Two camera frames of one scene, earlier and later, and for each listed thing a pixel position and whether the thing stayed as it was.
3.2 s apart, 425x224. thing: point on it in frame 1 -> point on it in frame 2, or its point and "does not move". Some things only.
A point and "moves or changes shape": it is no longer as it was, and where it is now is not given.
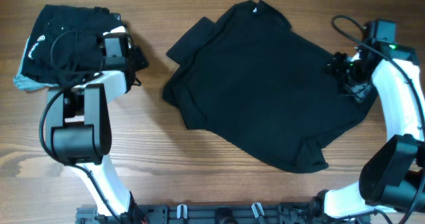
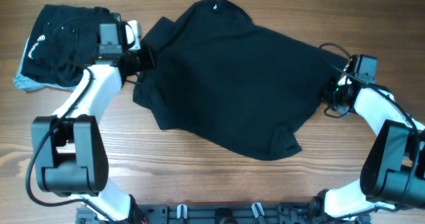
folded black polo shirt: x=66 y=43 does not move
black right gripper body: x=352 y=80 -> x=332 y=93
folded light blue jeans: x=26 y=84 does not move
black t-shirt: x=259 y=90 moves or changes shape
